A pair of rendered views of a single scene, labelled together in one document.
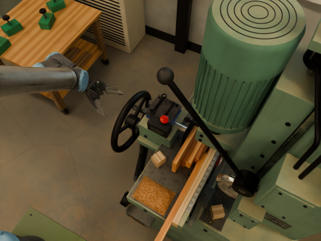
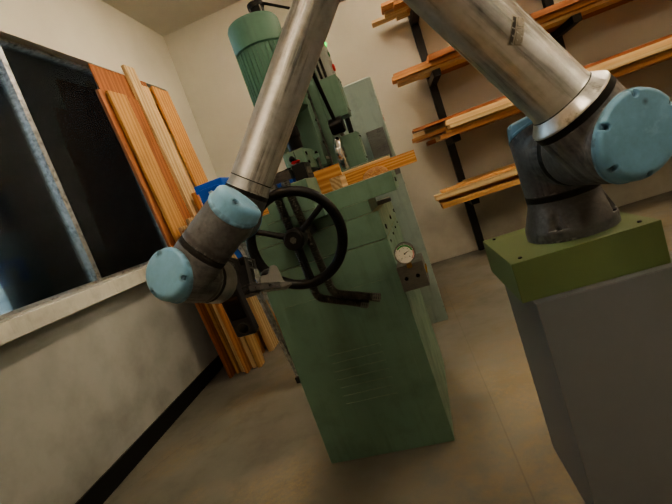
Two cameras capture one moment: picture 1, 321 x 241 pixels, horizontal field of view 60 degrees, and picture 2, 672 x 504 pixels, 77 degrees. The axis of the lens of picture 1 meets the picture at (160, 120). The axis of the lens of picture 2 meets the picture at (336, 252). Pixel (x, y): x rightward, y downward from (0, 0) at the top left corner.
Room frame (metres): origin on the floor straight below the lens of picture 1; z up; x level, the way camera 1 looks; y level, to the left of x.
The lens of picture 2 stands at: (0.83, 1.26, 0.89)
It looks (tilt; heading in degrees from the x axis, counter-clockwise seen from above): 8 degrees down; 254
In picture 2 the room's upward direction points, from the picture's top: 19 degrees counter-clockwise
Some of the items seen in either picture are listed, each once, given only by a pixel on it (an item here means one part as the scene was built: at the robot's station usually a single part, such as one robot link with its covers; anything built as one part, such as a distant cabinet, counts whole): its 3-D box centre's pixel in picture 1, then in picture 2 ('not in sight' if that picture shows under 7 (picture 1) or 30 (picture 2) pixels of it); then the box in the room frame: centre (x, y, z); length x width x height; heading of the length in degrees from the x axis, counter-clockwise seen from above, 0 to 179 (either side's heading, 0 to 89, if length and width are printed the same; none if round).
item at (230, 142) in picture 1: (219, 137); (303, 162); (0.40, -0.19, 1.03); 0.14 x 0.07 x 0.09; 60
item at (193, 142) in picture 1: (194, 142); not in sight; (0.43, -0.12, 0.93); 0.19 x 0.02 x 0.05; 150
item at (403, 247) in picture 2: (127, 200); (405, 255); (0.30, 0.14, 0.65); 0.06 x 0.04 x 0.08; 150
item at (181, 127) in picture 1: (182, 128); not in sight; (0.48, -0.08, 0.95); 0.09 x 0.07 x 0.09; 150
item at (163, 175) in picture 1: (182, 139); (306, 210); (0.48, -0.08, 0.87); 0.61 x 0.30 x 0.06; 150
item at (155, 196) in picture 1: (153, 193); (374, 171); (0.25, 0.02, 0.91); 0.12 x 0.09 x 0.03; 60
